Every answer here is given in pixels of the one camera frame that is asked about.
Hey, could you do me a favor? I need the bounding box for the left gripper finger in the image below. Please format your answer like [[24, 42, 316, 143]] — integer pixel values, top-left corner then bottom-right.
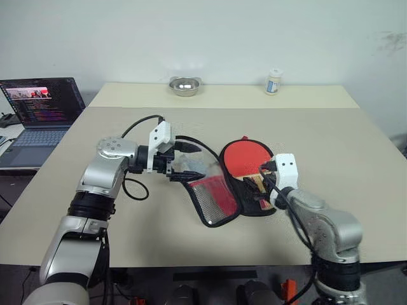
[[174, 142, 204, 155], [168, 171, 206, 184]]

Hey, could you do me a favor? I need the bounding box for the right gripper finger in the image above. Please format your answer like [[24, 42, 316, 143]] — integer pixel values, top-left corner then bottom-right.
[[252, 196, 272, 211], [242, 175, 264, 193]]

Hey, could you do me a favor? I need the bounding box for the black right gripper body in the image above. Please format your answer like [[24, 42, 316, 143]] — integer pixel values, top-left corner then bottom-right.
[[252, 170, 277, 207]]

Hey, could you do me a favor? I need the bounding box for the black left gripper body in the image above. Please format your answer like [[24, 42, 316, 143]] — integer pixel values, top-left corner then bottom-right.
[[153, 147, 177, 184]]

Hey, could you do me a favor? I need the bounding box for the red table tennis paddle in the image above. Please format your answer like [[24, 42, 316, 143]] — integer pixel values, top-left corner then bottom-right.
[[223, 140, 276, 211]]

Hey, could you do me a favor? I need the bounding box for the black mesh paddle case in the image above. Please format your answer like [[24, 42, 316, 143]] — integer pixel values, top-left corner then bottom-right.
[[174, 135, 278, 228]]

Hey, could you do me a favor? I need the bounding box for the stainless steel bowl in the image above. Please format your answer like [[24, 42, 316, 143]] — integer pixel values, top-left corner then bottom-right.
[[168, 76, 205, 98]]

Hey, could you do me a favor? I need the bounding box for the dark rounded shape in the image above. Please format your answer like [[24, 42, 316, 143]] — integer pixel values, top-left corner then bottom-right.
[[236, 279, 281, 305]]

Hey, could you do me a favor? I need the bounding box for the small orange clamp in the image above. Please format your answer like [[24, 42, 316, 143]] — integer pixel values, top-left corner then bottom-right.
[[280, 278, 297, 300]]

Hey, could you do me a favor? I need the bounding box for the small white bottle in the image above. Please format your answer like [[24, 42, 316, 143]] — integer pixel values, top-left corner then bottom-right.
[[264, 67, 284, 97]]

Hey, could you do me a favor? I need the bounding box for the open blue-grey laptop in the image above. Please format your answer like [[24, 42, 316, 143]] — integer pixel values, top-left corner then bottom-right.
[[0, 77, 87, 169]]

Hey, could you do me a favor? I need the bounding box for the dark object beside laptop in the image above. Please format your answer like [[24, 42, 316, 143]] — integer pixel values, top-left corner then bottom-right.
[[0, 112, 20, 128]]

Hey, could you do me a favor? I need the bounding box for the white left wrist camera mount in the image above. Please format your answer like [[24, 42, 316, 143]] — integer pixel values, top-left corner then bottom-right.
[[147, 120, 176, 174]]

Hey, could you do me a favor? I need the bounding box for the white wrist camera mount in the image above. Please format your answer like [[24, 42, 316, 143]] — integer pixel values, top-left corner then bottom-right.
[[147, 120, 176, 174], [269, 152, 300, 192]]

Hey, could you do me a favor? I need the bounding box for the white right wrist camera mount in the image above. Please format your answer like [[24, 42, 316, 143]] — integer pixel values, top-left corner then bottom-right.
[[269, 152, 300, 192]]

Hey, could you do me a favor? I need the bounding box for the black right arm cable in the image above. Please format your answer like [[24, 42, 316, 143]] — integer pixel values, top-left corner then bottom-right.
[[258, 161, 319, 305]]

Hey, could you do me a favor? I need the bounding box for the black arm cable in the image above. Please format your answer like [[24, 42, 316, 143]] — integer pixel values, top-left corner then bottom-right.
[[258, 161, 319, 305], [121, 114, 167, 201]]

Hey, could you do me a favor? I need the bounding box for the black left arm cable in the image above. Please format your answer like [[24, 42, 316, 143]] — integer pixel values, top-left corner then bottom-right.
[[121, 114, 167, 201]]

